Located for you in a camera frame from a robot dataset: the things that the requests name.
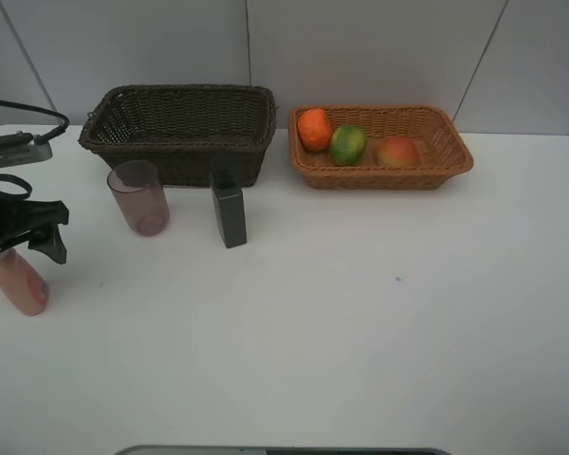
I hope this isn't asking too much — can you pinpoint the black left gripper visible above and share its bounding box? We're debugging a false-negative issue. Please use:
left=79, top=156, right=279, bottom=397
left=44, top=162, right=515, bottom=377
left=0, top=191, right=69, bottom=264

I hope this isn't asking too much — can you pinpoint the pink lotion bottle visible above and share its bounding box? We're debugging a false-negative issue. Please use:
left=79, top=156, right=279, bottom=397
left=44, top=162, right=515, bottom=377
left=0, top=248, right=49, bottom=317

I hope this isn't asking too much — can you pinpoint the purple translucent plastic cup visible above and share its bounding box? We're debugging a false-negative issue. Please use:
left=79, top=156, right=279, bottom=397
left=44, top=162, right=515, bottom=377
left=106, top=160, right=170, bottom=237

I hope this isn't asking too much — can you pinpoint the orange tangerine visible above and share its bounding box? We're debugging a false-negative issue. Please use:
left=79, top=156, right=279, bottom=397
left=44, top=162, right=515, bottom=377
left=297, top=108, right=333, bottom=153

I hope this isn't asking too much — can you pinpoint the green mango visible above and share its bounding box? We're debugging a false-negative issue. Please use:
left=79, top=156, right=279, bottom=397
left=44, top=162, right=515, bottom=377
left=329, top=124, right=368, bottom=166

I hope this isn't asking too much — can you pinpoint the dark brown wicker basket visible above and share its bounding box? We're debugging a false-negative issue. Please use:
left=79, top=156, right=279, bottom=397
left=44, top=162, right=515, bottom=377
left=79, top=84, right=277, bottom=188

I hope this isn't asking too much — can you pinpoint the dark rectangular bottle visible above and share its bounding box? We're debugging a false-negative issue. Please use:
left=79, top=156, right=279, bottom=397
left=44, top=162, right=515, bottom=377
left=211, top=172, right=248, bottom=248

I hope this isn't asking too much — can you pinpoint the tan wicker basket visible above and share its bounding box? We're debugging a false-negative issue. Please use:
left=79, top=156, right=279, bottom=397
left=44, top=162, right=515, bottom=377
left=288, top=105, right=474, bottom=190

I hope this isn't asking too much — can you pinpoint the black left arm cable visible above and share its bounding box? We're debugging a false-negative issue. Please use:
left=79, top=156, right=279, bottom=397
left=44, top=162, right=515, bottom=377
left=0, top=96, right=70, bottom=146

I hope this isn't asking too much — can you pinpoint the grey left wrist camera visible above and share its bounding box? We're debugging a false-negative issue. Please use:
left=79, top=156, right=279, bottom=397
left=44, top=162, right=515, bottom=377
left=0, top=132, right=53, bottom=169

